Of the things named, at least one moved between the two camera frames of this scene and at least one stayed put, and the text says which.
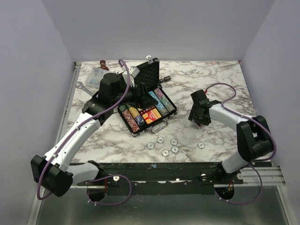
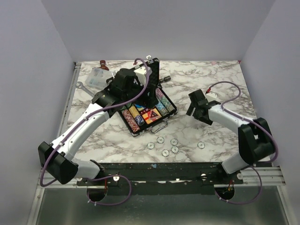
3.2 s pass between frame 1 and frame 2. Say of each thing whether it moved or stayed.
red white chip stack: stayed
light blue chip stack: stayed
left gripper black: stayed
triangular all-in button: moved
